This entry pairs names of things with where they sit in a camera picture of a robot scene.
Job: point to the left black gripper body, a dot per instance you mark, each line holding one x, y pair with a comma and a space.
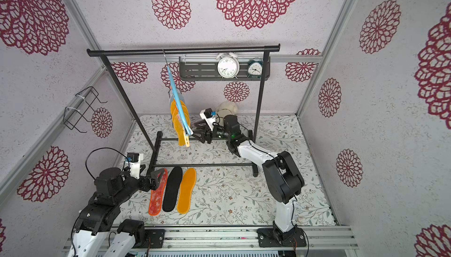
144, 184

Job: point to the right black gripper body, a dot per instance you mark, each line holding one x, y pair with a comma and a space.
206, 134

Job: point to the blue round clip hanger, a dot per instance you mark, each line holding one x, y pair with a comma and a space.
187, 130

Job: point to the red gel insole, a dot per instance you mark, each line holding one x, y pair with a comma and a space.
156, 199

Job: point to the black insole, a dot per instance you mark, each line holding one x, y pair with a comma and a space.
172, 189

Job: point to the orange insole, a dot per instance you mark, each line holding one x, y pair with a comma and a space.
174, 112
183, 138
186, 188

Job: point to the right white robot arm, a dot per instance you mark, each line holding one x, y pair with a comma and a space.
282, 176

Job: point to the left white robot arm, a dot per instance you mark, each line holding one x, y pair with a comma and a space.
113, 188

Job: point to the cream plush toy dog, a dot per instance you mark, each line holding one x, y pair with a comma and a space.
227, 108

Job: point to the hanging orange insole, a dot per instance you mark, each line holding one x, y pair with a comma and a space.
174, 112

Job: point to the white alarm clock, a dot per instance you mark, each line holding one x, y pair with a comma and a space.
228, 65

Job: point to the green alarm clock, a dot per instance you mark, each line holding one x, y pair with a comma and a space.
255, 68

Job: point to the black metal clothes rack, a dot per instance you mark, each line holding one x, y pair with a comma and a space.
105, 54

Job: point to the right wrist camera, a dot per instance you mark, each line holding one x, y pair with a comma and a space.
209, 117

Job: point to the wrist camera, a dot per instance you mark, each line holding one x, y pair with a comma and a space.
209, 117
135, 164

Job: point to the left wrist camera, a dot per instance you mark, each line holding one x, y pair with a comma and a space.
135, 164

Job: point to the black wire wall basket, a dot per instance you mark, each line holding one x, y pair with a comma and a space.
84, 101

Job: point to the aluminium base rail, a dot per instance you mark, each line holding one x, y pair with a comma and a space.
246, 238

